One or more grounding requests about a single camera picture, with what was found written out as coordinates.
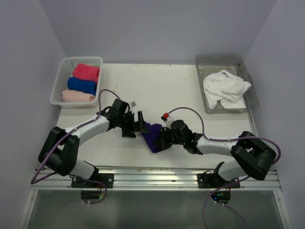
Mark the aluminium mounting rail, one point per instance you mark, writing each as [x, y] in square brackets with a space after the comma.
[132, 178]

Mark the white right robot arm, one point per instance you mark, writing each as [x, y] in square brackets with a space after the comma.
[251, 156]

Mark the pink red towel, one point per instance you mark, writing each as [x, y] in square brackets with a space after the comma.
[86, 72]

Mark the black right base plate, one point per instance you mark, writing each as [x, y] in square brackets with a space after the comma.
[208, 179]

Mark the blue rolled towel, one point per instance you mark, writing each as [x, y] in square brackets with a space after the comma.
[76, 84]

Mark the light pink rolled towel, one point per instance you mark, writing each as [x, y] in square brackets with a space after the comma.
[76, 96]

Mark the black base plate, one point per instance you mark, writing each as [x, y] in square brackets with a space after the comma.
[208, 179]
[96, 181]

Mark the white plastic basket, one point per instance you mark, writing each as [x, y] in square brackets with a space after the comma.
[65, 69]

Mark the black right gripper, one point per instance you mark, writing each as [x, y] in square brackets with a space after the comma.
[160, 142]

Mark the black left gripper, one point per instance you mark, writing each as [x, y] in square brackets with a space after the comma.
[129, 132]

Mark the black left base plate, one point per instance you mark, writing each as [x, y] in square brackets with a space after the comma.
[96, 181]

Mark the purple towel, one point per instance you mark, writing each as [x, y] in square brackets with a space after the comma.
[153, 132]

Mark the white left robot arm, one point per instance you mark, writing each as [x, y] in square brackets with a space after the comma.
[60, 151]

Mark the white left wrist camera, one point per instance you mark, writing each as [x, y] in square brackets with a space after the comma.
[132, 104]

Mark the white towel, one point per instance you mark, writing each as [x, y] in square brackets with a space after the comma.
[225, 88]

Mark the clear plastic bin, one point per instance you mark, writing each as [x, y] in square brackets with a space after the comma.
[207, 64]

